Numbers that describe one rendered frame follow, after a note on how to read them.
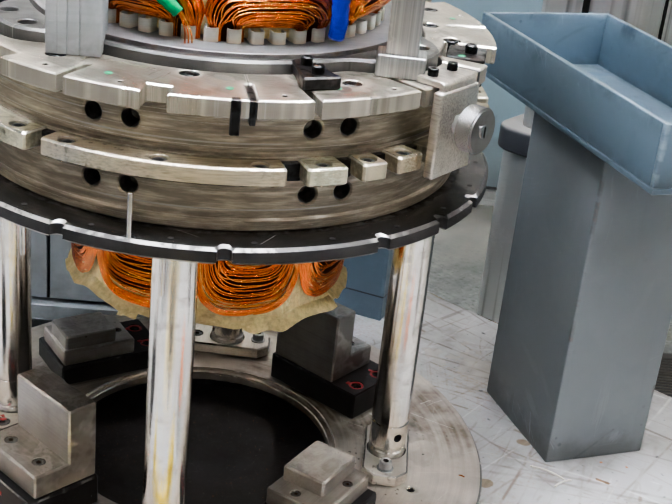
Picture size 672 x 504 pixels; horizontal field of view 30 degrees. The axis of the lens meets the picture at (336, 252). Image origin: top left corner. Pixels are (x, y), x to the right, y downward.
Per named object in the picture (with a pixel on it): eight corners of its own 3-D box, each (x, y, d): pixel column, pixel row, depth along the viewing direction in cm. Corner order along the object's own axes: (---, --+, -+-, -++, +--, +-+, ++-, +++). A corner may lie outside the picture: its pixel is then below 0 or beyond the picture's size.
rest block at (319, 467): (264, 503, 77) (267, 474, 76) (312, 465, 81) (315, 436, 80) (321, 531, 75) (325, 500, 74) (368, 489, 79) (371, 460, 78)
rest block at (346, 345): (331, 383, 90) (338, 319, 88) (274, 353, 93) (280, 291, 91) (369, 363, 93) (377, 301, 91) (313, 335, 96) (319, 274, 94)
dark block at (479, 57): (442, 82, 70) (447, 46, 69) (446, 70, 73) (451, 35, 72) (480, 88, 70) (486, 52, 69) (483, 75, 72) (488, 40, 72)
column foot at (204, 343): (266, 360, 96) (267, 350, 95) (181, 350, 96) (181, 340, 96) (271, 342, 99) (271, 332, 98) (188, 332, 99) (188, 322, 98)
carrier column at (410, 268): (368, 468, 84) (405, 179, 75) (365, 447, 86) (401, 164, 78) (405, 470, 84) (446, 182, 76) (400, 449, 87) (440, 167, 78)
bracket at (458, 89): (401, 170, 66) (413, 75, 64) (439, 155, 69) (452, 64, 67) (431, 181, 65) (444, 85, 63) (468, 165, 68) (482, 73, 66)
